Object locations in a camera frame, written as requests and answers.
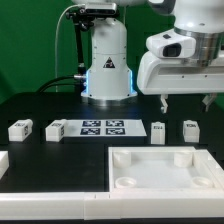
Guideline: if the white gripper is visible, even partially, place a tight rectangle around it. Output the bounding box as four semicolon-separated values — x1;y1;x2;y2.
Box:
137;53;224;114

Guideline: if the white square tabletop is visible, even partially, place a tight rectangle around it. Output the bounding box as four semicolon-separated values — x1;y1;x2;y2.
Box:
108;147;223;192

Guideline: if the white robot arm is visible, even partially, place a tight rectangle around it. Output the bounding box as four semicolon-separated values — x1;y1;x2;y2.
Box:
71;0;224;111

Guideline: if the white marker sheet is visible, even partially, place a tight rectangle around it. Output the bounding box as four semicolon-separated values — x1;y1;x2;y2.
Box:
65;119;146;137

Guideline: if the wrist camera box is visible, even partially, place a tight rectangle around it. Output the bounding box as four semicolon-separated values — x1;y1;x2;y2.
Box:
146;29;196;58

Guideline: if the white front fence rail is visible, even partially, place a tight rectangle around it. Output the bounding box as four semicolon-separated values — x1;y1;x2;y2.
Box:
0;191;224;220

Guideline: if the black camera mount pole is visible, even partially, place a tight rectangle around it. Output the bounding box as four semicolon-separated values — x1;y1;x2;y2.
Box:
66;7;94;80

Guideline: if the grey base camera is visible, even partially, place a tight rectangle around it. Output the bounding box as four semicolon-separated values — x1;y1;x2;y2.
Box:
85;2;117;15

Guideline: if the black cable bundle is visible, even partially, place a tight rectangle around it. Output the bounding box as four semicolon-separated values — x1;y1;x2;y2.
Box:
36;75;84;94

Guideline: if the grey camera cable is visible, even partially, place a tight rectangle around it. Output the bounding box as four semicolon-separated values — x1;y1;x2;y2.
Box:
54;3;84;93

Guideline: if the white left fence rail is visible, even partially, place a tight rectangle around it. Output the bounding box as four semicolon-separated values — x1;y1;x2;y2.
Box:
0;151;9;179

